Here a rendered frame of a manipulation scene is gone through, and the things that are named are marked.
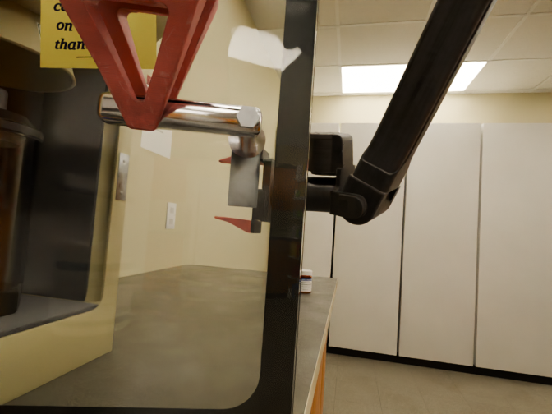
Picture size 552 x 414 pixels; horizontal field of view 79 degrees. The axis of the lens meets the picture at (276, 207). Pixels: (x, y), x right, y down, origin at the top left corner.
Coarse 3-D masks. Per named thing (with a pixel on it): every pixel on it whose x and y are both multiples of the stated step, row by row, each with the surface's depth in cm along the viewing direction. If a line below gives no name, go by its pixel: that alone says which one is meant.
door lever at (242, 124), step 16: (112, 96) 18; (144, 96) 18; (112, 112) 18; (176, 112) 18; (192, 112) 19; (208, 112) 19; (224, 112) 19; (240, 112) 18; (256, 112) 19; (160, 128) 19; (176, 128) 19; (192, 128) 19; (208, 128) 19; (224, 128) 19; (240, 128) 19; (256, 128) 19; (240, 144) 23; (256, 144) 24
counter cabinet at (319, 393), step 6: (324, 348) 132; (324, 354) 135; (324, 360) 137; (324, 366) 140; (324, 372) 143; (318, 378) 103; (318, 384) 105; (318, 390) 106; (318, 396) 108; (312, 402) 86; (318, 402) 110; (312, 408) 87; (318, 408) 111
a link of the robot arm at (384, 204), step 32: (448, 0) 37; (480, 0) 36; (448, 32) 38; (416, 64) 40; (448, 64) 39; (416, 96) 41; (384, 128) 44; (416, 128) 42; (384, 160) 45; (352, 192) 48; (384, 192) 46
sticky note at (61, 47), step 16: (48, 0) 23; (48, 16) 23; (64, 16) 23; (128, 16) 23; (144, 16) 24; (48, 32) 23; (64, 32) 23; (144, 32) 23; (48, 48) 23; (64, 48) 23; (80, 48) 23; (144, 48) 23; (48, 64) 23; (64, 64) 23; (80, 64) 23; (144, 64) 23
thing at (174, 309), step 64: (0, 0) 23; (256, 0) 24; (0, 64) 22; (192, 64) 24; (256, 64) 24; (0, 128) 22; (64, 128) 23; (128, 128) 23; (0, 192) 22; (64, 192) 22; (128, 192) 23; (192, 192) 23; (256, 192) 24; (0, 256) 22; (64, 256) 22; (128, 256) 23; (192, 256) 23; (256, 256) 23; (0, 320) 22; (64, 320) 22; (128, 320) 22; (192, 320) 23; (256, 320) 23; (0, 384) 21; (64, 384) 22; (128, 384) 22; (192, 384) 23; (256, 384) 23
